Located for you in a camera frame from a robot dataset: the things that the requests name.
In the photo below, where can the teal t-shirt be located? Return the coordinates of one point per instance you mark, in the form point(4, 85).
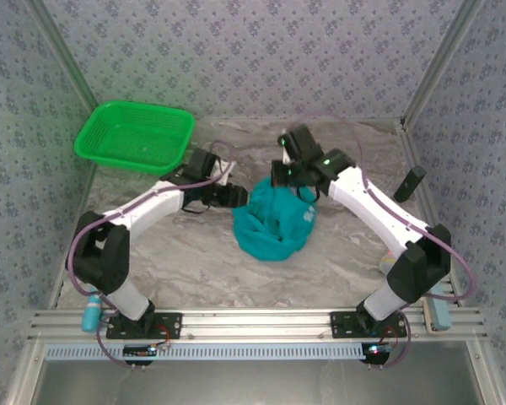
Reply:
point(274, 236)

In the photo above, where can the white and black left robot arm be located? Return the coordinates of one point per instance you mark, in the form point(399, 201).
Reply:
point(152, 206)

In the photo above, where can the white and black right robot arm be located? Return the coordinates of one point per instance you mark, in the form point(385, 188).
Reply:
point(362, 198)

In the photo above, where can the green plastic basket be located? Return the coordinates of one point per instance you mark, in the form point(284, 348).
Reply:
point(126, 131)

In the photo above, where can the black rectangular device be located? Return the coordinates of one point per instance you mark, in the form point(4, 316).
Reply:
point(409, 185)

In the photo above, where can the light blue microphone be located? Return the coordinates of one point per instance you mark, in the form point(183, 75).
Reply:
point(90, 314)

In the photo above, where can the light blue eraser block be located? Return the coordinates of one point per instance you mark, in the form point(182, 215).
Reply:
point(440, 312)

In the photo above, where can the grey translucent front panel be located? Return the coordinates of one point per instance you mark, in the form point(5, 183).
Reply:
point(253, 384)

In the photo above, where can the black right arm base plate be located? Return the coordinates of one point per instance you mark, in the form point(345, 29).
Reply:
point(341, 327)

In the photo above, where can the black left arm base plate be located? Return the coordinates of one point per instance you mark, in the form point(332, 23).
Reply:
point(170, 327)

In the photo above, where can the aluminium mounting rail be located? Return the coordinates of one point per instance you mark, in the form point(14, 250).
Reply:
point(253, 325)

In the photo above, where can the aluminium frame post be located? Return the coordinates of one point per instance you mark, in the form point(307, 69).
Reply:
point(63, 55)
point(443, 59)

